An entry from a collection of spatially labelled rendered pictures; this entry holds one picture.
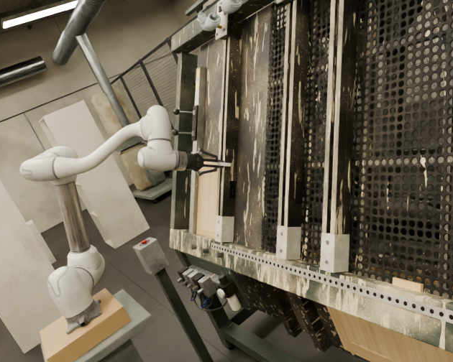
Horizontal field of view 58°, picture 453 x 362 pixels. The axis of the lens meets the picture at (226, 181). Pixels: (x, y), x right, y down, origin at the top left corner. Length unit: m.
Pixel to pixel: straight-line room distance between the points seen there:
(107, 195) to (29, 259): 1.93
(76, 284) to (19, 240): 2.27
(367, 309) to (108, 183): 4.98
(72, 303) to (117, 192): 3.97
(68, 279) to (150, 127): 0.84
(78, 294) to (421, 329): 1.51
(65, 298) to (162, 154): 0.85
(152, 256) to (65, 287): 0.55
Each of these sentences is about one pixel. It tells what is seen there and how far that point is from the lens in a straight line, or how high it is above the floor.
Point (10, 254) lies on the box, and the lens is 4.37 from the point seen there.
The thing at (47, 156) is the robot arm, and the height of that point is 1.62.
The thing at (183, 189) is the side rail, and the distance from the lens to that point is 2.53.
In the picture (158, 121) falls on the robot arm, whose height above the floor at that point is 1.57.
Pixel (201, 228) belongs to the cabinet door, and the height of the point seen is 0.92.
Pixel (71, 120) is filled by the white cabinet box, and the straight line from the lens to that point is 5.91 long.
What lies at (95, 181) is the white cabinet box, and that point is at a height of 0.98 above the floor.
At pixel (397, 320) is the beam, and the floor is 0.83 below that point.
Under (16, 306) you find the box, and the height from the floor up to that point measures 0.44.
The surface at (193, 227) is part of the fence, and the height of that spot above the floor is 0.93.
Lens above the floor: 1.65
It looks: 14 degrees down
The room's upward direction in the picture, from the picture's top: 24 degrees counter-clockwise
